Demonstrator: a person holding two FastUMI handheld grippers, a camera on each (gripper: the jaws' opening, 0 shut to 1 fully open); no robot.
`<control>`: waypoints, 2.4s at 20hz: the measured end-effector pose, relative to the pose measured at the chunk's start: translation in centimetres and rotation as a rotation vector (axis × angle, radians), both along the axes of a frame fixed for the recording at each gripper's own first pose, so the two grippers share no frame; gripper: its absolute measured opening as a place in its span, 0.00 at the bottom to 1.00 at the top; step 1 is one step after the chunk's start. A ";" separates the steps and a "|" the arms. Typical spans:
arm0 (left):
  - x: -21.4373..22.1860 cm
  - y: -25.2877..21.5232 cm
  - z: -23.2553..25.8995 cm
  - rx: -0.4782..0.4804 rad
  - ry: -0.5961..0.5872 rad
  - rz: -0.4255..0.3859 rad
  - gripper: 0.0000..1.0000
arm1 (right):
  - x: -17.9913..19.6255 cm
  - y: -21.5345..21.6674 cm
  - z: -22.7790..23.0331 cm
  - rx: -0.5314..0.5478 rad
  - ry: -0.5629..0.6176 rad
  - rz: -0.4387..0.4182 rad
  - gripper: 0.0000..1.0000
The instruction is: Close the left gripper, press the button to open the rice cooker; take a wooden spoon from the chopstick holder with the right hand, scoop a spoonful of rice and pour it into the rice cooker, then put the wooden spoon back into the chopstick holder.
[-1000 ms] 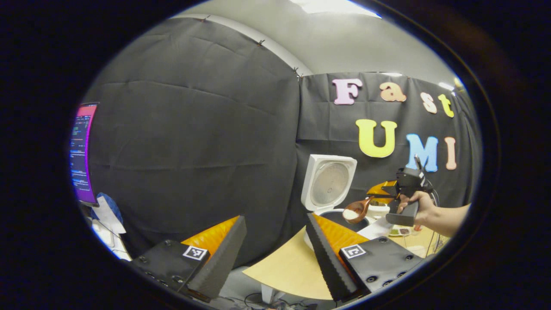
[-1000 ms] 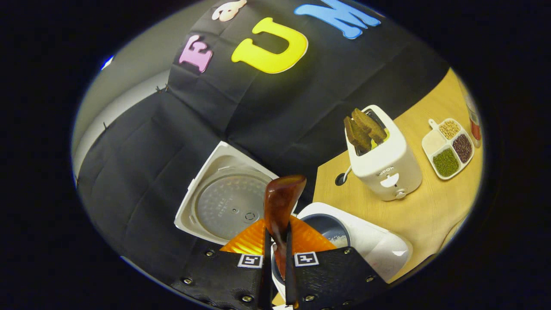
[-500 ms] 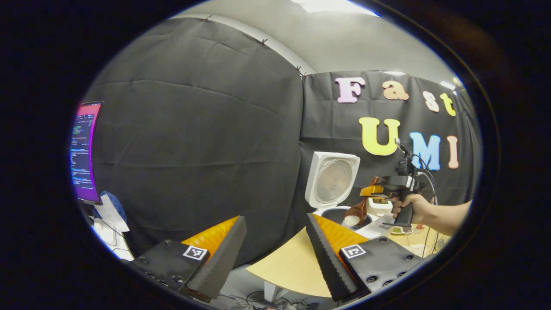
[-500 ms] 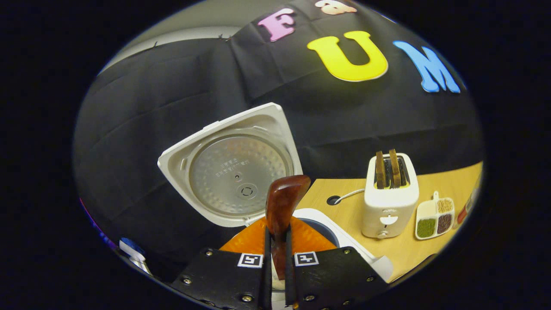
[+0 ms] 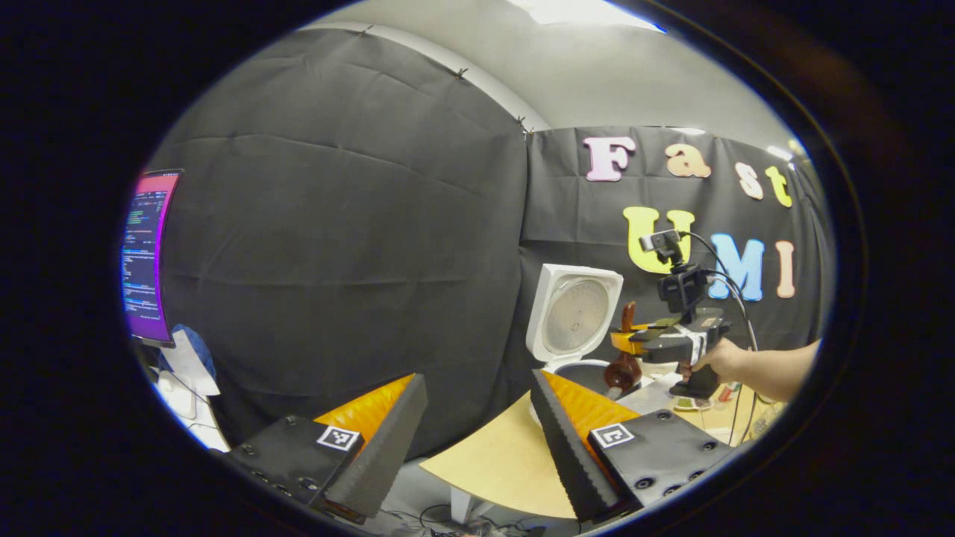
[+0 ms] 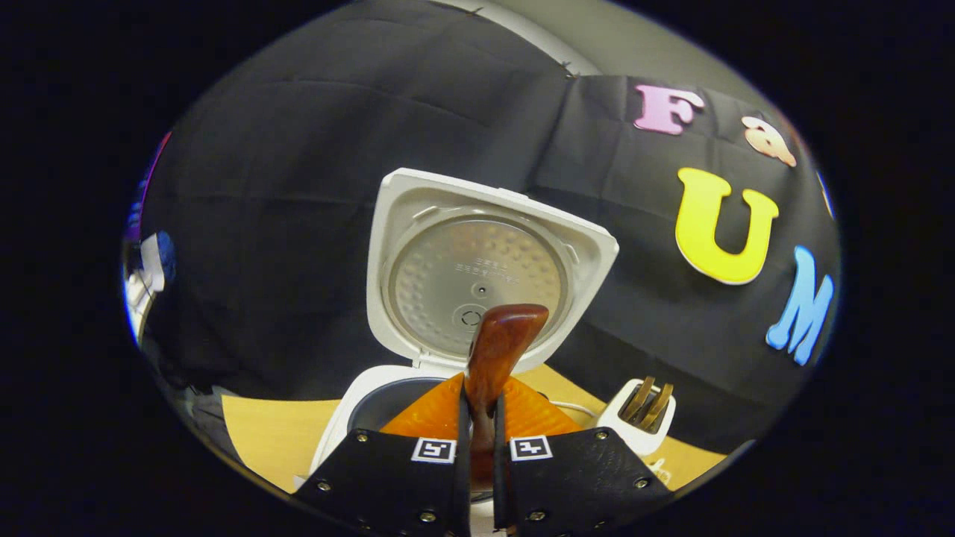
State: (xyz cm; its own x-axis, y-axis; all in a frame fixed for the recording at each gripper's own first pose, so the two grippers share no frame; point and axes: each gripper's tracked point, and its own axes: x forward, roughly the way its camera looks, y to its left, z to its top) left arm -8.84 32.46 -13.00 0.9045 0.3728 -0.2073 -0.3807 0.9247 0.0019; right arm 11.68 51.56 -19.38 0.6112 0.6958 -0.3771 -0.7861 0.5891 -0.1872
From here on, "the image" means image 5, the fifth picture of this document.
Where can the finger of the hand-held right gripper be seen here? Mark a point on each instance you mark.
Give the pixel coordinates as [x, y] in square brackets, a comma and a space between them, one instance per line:
[627, 343]

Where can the white divided bean dish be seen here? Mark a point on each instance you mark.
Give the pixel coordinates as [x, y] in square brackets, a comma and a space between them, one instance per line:
[690, 404]

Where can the white paper sheet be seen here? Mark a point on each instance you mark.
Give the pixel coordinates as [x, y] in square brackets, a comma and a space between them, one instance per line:
[190, 369]

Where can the computer monitor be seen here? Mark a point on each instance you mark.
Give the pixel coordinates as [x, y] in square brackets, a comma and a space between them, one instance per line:
[145, 261]

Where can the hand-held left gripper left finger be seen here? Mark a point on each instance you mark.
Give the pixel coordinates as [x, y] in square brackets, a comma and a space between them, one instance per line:
[380, 462]

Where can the brown wooden spoon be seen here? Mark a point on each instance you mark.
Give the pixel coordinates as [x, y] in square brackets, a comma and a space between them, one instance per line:
[625, 369]

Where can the white rice cooker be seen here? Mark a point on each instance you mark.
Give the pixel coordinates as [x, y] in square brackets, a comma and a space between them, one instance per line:
[574, 317]

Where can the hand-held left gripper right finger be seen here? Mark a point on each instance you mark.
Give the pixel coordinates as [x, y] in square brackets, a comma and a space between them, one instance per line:
[563, 455]

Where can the blue cloth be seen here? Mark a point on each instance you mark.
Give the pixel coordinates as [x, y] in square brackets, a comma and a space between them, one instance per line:
[195, 343]

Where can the large ceiling light panel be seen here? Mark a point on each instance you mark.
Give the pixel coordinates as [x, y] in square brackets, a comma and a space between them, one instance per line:
[582, 11]

